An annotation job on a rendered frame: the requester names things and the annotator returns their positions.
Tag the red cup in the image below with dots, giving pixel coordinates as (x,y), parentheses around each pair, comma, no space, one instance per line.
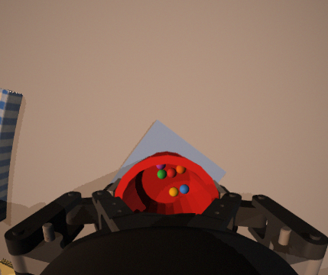
(146,192)

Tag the red marble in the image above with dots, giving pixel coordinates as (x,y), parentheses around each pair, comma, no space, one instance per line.
(171,172)

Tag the green marble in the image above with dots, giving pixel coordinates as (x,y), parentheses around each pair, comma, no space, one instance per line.
(162,174)

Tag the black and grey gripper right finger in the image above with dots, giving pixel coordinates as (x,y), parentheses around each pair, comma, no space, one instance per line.
(297,242)

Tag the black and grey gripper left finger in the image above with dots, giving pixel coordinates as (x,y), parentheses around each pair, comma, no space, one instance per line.
(36,241)

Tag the blue marble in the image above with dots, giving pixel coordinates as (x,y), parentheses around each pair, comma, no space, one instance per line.
(184,189)

